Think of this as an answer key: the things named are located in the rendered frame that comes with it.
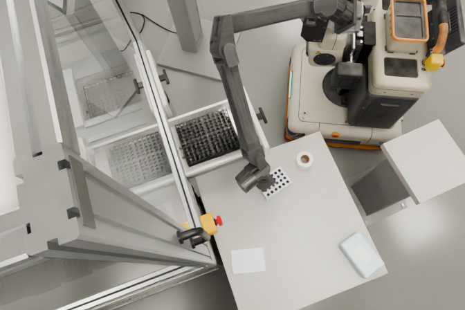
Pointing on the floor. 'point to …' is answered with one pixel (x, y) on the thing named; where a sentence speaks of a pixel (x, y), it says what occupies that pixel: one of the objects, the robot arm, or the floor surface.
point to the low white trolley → (288, 229)
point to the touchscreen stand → (187, 30)
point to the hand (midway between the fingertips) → (260, 182)
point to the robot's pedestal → (408, 173)
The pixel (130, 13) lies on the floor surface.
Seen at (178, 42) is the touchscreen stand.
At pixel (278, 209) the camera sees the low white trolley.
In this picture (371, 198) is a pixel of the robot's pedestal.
